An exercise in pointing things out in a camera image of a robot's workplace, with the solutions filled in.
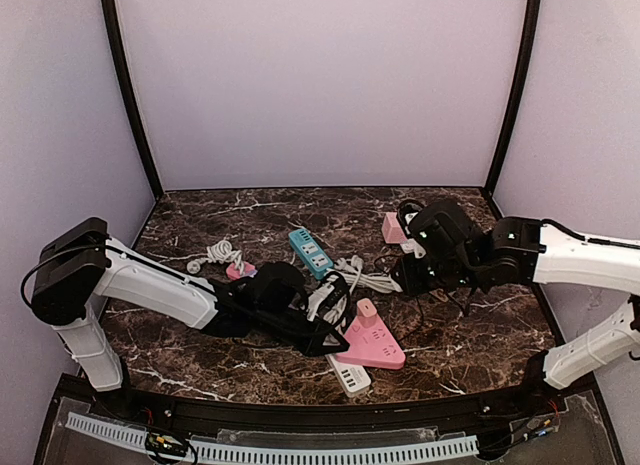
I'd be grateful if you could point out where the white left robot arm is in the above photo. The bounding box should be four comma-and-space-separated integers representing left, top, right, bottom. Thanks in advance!
20, 217, 351, 393

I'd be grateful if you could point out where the black frame post left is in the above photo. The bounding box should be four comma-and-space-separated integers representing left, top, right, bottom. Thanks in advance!
100, 0, 164, 201

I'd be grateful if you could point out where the pink adapter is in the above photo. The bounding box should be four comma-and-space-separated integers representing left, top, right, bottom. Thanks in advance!
226, 261, 257, 281

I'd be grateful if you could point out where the black frame post right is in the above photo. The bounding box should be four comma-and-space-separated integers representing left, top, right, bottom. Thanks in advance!
483, 0, 542, 197

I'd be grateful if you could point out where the teal power strip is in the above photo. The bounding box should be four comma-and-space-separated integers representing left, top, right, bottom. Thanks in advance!
288, 228, 333, 280

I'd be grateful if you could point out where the pink triangular power strip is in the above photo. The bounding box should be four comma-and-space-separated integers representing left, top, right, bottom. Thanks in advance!
335, 315, 406, 370

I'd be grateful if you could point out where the white cable duct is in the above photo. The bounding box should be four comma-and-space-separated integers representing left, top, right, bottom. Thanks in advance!
64, 412, 479, 464

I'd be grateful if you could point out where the small circuit board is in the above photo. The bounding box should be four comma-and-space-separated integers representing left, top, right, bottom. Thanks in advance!
144, 432, 189, 456

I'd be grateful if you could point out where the white square adapter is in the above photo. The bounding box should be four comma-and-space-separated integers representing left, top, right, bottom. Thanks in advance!
400, 239, 426, 259

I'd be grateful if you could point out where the black frame post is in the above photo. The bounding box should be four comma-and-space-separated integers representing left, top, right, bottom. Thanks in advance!
100, 0, 164, 201
483, 0, 542, 197

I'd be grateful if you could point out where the purple strip white cord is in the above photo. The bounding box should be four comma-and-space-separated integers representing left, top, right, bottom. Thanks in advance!
185, 239, 251, 276

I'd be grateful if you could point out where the black usb cable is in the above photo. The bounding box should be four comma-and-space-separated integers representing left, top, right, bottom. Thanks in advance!
372, 254, 474, 346

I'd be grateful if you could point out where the white power strip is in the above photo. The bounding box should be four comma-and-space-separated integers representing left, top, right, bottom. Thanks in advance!
326, 355, 372, 398

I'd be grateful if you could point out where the peach charger cube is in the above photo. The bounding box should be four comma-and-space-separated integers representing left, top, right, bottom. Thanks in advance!
357, 298, 378, 328

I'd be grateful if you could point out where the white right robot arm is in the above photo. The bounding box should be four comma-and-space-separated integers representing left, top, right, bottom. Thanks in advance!
391, 199, 639, 391

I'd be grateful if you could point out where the white power cord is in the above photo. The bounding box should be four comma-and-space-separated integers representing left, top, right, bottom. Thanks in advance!
329, 254, 404, 306

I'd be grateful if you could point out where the white round power plug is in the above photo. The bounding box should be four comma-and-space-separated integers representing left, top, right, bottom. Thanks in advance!
430, 290, 449, 302

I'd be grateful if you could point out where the pink cube socket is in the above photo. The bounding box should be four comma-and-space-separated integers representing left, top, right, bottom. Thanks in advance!
381, 212, 407, 245

